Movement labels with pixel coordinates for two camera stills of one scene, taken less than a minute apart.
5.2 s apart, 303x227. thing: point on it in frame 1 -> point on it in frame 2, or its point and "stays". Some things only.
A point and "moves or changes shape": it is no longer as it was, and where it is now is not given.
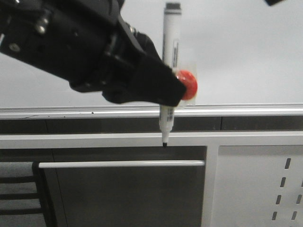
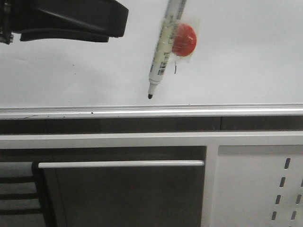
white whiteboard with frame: (246, 56) stays
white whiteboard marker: (172, 23) moves or changes shape
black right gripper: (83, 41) -> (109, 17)
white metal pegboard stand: (252, 178) stays
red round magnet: (190, 82) -> (184, 40)
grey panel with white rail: (126, 193) stays
